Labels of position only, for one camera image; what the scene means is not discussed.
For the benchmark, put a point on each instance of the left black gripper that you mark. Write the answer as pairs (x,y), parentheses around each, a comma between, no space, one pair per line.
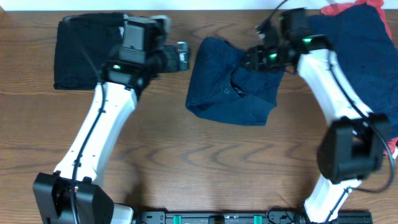
(171,58)

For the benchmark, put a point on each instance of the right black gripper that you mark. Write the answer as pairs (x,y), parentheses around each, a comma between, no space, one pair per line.
(252,61)

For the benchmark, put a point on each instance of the navy blue shorts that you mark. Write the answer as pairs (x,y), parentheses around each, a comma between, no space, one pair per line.
(223,91)

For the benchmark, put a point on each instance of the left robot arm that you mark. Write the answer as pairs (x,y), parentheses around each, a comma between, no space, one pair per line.
(73,192)

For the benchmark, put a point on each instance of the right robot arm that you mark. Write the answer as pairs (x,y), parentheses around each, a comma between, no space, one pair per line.
(355,142)

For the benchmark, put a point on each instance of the folded black garment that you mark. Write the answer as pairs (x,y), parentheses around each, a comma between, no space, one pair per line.
(83,45)

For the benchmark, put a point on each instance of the navy blue garment in pile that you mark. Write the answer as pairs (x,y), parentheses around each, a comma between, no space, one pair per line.
(363,62)

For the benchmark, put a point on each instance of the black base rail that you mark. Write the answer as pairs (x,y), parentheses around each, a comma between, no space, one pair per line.
(273,217)

